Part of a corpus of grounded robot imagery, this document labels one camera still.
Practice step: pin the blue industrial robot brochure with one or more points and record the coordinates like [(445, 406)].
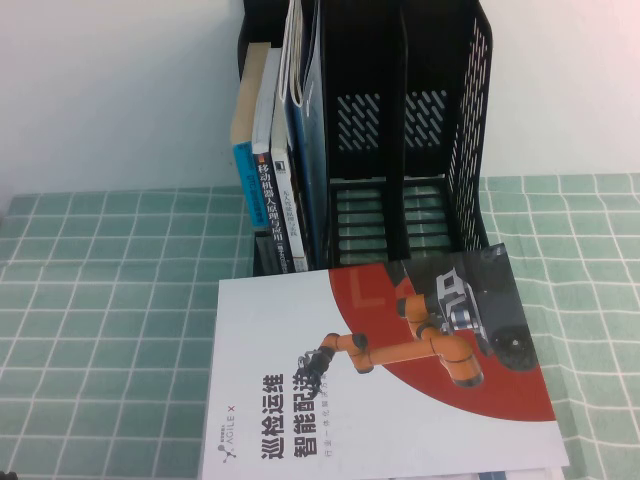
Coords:
[(311, 175)]

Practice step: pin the white spine book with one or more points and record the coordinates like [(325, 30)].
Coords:
[(290, 210)]

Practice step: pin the black spine robotics book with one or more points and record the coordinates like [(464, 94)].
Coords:
[(267, 200)]

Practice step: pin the cyan spine book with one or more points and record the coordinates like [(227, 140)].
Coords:
[(247, 185)]

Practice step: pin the black plastic book holder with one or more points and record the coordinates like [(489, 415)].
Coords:
[(395, 125)]

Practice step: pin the white brochure with dark cover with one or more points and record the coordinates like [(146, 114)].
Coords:
[(292, 50)]

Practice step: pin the green checkered tablecloth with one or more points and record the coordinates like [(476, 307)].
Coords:
[(100, 300)]

